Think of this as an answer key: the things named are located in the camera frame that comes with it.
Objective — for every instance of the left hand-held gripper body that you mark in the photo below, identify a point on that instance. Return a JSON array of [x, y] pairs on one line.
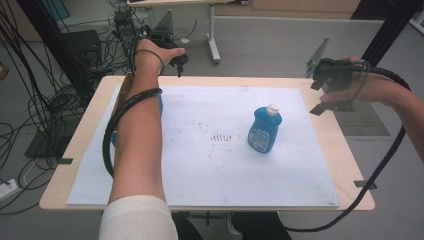
[[166, 38]]

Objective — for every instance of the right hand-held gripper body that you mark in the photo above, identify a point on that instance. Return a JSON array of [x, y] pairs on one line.
[[336, 75]]

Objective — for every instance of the blue cardboard box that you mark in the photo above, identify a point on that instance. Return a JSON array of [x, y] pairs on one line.
[[125, 88]]

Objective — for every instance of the blue bottle with white cap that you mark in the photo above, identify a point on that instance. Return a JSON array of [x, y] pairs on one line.
[[264, 131]]

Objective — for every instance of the person's left hand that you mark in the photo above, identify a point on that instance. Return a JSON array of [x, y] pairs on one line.
[[150, 55]]

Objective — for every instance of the person's right hand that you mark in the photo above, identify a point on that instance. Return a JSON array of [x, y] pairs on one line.
[[368, 86]]

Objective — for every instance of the black electronic device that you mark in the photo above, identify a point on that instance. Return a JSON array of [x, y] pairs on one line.
[[124, 23]]

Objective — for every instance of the white desk with leg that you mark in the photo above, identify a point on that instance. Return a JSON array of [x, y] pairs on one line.
[[212, 36]]

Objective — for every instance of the black tape strip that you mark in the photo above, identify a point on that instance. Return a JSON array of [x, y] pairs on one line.
[[365, 184], [65, 161]]

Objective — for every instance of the black box on floor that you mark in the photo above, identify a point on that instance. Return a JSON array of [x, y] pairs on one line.
[[81, 45]]

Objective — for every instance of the white table mat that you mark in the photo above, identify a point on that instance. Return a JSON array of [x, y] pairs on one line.
[[216, 173]]

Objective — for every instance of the teal board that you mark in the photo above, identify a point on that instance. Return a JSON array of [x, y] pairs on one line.
[[55, 8]]

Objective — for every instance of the person's right leg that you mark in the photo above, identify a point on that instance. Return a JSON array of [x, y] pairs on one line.
[[263, 226]]

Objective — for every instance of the person's leg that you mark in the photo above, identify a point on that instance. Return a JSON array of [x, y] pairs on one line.
[[186, 230], [263, 226]]

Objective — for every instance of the person's white shoe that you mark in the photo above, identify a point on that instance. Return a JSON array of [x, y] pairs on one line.
[[233, 225]]

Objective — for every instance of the black floor plate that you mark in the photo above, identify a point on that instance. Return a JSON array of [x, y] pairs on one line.
[[43, 145]]

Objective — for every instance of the person's left leg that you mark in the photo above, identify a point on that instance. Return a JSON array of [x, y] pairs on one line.
[[186, 230]]

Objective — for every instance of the white power strip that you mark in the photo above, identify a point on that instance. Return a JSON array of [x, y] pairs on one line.
[[6, 190]]

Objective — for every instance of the black metal post with base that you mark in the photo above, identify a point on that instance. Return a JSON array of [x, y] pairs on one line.
[[386, 30]]

